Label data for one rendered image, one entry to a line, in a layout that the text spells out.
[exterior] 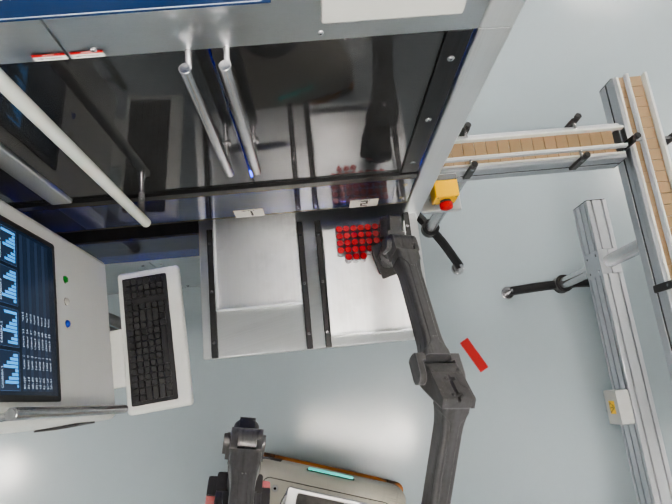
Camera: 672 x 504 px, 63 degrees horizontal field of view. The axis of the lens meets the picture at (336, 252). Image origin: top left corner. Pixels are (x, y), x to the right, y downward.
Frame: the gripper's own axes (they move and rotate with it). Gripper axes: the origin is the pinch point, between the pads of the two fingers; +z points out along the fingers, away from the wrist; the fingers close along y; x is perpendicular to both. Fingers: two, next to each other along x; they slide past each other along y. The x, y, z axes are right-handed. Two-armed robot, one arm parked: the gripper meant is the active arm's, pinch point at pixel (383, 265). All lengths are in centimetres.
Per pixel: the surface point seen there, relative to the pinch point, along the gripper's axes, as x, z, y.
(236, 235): 39.9, 5.2, 25.3
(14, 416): 86, -55, -13
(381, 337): 7.9, 4.2, -20.1
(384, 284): 1.2, 4.3, -5.1
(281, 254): 28.4, 4.9, 14.7
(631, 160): -89, 0, 6
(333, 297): 17.5, 4.4, -3.7
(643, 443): -70, 35, -84
